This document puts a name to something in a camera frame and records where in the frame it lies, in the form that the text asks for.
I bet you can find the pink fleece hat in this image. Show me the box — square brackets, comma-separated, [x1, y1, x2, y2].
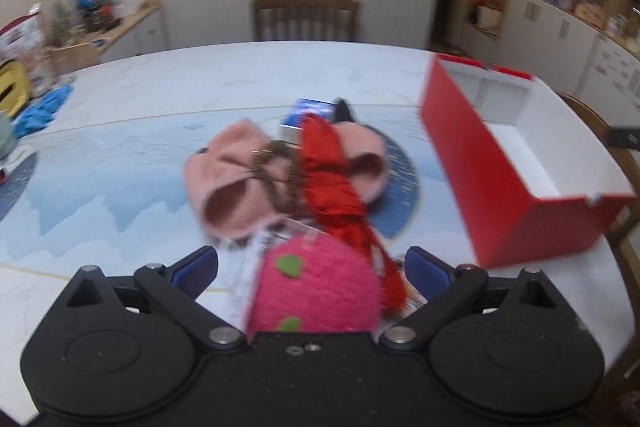
[183, 119, 390, 241]

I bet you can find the pink strawberry plush ball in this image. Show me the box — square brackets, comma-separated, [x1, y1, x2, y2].
[246, 233, 383, 334]

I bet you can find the red white storage box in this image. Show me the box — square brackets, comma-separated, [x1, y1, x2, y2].
[419, 53, 612, 268]

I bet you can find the brown beaded bracelet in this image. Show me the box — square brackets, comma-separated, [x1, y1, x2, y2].
[250, 140, 307, 214]

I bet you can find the red cloth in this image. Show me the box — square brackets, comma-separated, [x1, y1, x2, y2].
[300, 115, 407, 313]

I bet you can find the blue illustrated table mat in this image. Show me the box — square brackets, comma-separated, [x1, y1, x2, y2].
[1, 105, 461, 279]

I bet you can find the near wooden chair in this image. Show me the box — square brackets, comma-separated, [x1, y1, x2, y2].
[556, 91, 640, 253]

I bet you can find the wooden chair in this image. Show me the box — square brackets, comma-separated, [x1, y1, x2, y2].
[250, 0, 361, 42]
[556, 91, 640, 253]

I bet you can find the blue tissue pack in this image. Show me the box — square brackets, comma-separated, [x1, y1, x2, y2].
[278, 96, 338, 143]

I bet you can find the blue cloth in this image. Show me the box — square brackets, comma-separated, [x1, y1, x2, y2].
[12, 84, 74, 139]

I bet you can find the low wooden sideboard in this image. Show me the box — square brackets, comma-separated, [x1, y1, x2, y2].
[48, 0, 169, 75]

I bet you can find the far wooden chair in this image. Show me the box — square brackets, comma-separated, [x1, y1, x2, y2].
[250, 0, 361, 42]

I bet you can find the white cabinet unit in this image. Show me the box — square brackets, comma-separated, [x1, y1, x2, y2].
[495, 0, 639, 126]

